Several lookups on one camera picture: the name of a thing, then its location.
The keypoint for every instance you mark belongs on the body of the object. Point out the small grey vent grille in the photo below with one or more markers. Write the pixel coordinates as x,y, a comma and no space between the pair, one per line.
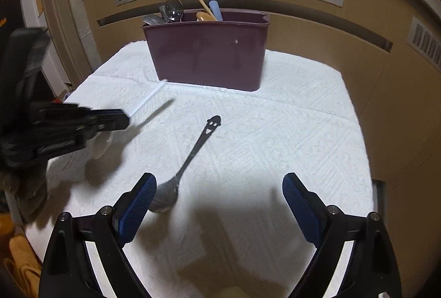
424,42

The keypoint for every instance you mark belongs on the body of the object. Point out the steel spoon loop handle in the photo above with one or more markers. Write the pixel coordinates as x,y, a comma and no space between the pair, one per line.
174,10

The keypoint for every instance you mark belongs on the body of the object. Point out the white plastic spoon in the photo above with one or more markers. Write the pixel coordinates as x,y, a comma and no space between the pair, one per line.
103,140

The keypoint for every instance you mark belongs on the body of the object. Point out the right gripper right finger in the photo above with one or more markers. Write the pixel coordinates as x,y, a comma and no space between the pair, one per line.
372,270

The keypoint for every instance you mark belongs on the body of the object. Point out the wooden chopstick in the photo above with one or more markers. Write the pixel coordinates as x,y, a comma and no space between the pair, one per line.
207,9

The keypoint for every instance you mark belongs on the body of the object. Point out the gloved left hand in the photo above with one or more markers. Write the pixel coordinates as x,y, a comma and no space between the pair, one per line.
28,184

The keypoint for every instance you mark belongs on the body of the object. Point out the wooden spoon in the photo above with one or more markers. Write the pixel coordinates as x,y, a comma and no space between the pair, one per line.
204,17

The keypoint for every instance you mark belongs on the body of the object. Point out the blue plastic spoon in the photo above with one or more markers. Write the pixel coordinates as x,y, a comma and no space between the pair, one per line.
215,9

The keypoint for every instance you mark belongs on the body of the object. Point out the small metal spatula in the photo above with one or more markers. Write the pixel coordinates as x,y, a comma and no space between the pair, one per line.
152,19

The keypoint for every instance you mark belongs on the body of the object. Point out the small steel smiley spoon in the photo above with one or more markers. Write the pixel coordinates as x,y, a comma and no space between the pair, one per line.
167,193

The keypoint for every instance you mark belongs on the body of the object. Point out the steel spoon black handle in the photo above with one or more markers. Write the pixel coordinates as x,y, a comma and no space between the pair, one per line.
163,13

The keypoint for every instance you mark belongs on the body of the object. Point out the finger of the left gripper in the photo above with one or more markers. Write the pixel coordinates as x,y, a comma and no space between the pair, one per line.
107,120

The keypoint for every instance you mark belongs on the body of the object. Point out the white textured table cloth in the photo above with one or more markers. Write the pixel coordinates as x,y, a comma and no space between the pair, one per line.
231,225

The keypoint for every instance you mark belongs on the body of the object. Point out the purple plastic utensil holder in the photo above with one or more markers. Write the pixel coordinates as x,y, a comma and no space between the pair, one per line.
227,54

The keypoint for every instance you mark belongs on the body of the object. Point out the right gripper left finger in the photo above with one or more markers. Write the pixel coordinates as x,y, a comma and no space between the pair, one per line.
67,270

